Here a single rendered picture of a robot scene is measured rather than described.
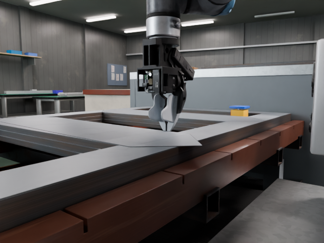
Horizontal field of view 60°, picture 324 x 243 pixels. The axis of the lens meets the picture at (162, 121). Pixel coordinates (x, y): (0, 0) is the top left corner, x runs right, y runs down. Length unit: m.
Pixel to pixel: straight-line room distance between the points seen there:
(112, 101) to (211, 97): 2.99
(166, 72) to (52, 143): 0.29
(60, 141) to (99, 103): 3.80
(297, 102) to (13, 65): 8.91
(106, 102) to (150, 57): 3.75
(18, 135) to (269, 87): 0.98
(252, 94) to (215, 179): 0.83
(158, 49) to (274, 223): 0.43
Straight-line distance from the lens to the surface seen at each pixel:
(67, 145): 0.62
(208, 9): 0.66
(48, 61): 10.40
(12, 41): 9.69
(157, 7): 0.63
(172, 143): 0.51
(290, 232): 0.63
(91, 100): 4.53
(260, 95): 1.31
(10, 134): 0.83
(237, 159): 0.62
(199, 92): 1.43
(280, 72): 1.29
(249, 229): 0.62
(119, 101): 4.19
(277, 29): 11.42
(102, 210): 0.32
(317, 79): 0.25
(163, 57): 0.63
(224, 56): 11.68
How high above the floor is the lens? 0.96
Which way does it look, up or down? 7 degrees down
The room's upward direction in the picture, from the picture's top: straight up
